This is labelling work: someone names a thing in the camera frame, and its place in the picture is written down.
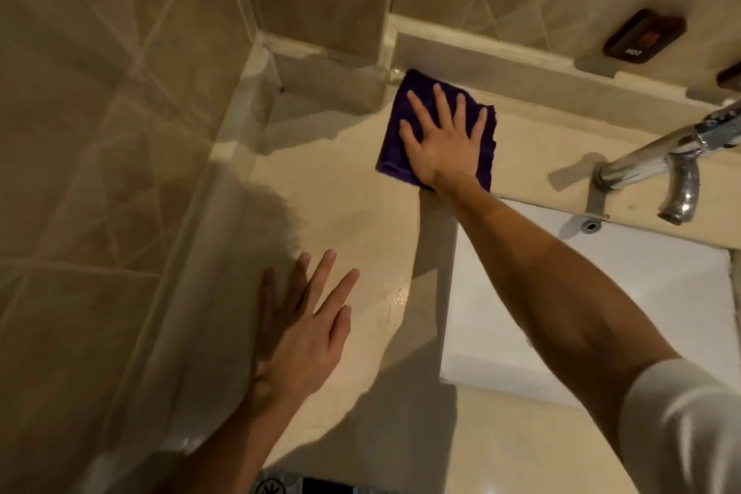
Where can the person's left hand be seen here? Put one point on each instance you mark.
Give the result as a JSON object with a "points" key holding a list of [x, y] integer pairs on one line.
{"points": [[298, 337]]}

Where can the person's right hand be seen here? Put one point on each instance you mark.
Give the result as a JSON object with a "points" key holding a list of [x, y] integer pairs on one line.
{"points": [[443, 155]]}

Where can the person's left thumb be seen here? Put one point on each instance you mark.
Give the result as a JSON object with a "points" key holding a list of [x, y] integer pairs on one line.
{"points": [[342, 331]]}

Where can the person's right forearm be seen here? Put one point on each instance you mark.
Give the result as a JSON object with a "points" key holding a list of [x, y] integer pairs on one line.
{"points": [[538, 291]]}

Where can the person's patterned clothing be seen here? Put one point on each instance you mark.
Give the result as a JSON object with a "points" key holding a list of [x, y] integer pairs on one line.
{"points": [[301, 485]]}

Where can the person's right middle finger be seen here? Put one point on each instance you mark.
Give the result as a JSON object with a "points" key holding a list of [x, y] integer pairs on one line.
{"points": [[443, 108]]}

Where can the purple cleaning cloth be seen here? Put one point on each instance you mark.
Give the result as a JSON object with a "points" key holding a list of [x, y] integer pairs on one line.
{"points": [[399, 123]]}

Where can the chrome faucet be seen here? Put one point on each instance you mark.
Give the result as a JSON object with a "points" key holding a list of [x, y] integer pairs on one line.
{"points": [[654, 155]]}

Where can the white sink basin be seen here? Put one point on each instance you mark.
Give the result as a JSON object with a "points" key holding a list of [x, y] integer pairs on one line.
{"points": [[637, 291]]}

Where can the person's left little finger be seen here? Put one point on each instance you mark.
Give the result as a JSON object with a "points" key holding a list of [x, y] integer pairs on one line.
{"points": [[267, 297]]}

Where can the person's right thumb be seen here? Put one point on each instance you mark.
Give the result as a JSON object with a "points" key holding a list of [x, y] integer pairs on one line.
{"points": [[407, 141]]}

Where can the white shirt sleeve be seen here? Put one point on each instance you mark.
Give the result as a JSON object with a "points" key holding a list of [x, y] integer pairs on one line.
{"points": [[686, 430]]}

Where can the dark tap label plaque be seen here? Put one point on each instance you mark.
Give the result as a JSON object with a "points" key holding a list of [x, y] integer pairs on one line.
{"points": [[730, 77], [644, 37]]}

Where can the person's left middle finger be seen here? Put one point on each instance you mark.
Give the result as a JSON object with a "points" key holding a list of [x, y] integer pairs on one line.
{"points": [[320, 282]]}

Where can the person's left forearm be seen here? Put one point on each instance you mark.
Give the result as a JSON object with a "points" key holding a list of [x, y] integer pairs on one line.
{"points": [[249, 441]]}

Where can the person's right little finger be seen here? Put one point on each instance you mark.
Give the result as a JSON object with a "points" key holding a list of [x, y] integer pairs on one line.
{"points": [[480, 128]]}

